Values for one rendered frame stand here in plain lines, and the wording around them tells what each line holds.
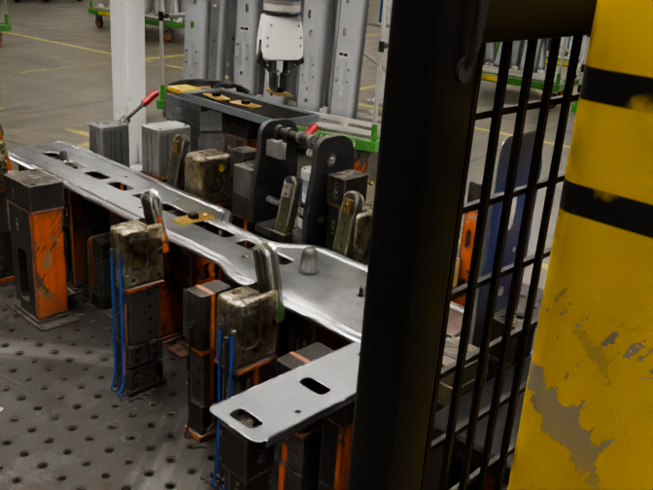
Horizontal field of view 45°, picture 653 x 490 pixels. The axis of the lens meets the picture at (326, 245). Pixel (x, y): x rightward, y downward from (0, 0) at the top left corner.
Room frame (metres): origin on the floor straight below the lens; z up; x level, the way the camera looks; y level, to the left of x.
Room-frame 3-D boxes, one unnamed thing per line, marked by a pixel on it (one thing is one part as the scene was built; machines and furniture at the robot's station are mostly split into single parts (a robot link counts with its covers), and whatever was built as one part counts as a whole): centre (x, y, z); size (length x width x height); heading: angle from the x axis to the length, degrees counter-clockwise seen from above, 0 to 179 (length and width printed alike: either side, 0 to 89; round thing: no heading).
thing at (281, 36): (1.86, 0.14, 1.35); 0.10 x 0.07 x 0.11; 119
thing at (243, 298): (1.12, 0.12, 0.87); 0.12 x 0.09 x 0.35; 137
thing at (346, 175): (1.55, -0.03, 0.91); 0.07 x 0.05 x 0.42; 137
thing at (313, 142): (1.63, 0.07, 0.94); 0.18 x 0.13 x 0.49; 47
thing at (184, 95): (1.95, 0.22, 1.16); 0.37 x 0.14 x 0.02; 47
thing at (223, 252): (1.55, 0.30, 1.00); 1.38 x 0.22 x 0.02; 47
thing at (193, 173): (1.77, 0.29, 0.89); 0.13 x 0.11 x 0.38; 137
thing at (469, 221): (1.27, -0.24, 0.95); 0.03 x 0.01 x 0.50; 47
